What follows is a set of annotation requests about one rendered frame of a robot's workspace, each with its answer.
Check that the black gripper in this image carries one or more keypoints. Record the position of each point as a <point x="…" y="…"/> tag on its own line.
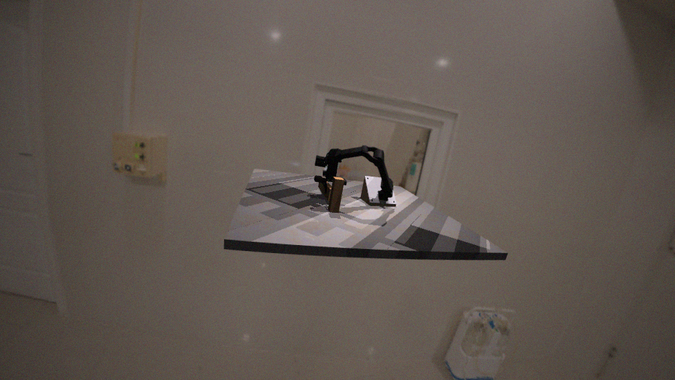
<point x="329" y="177"/>

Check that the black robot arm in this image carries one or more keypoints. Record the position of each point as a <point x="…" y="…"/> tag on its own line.
<point x="335" y="155"/>

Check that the wooden post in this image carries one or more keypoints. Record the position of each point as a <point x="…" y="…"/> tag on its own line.
<point x="336" y="194"/>

